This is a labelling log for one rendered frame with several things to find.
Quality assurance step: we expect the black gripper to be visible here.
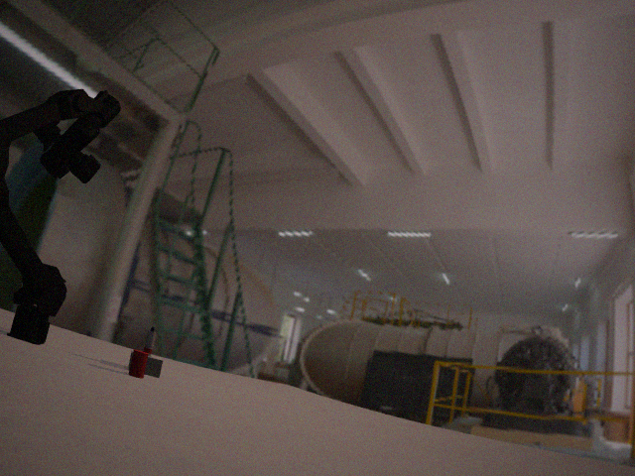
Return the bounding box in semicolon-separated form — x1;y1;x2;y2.
33;121;100;183

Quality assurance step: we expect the red cylinder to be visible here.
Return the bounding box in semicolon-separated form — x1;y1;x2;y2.
128;349;149;379

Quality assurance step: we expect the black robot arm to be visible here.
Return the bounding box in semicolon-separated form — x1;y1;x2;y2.
0;89;121;345

